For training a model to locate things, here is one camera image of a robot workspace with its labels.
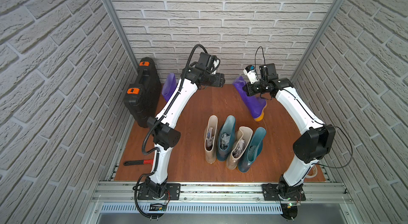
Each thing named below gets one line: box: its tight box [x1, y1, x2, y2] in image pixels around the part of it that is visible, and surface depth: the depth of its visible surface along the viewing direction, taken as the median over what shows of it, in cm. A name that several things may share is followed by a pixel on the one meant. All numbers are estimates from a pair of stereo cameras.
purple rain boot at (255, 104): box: [232, 75, 268, 122], surface depth 91 cm
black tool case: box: [123, 57, 163, 128], surface depth 85 cm
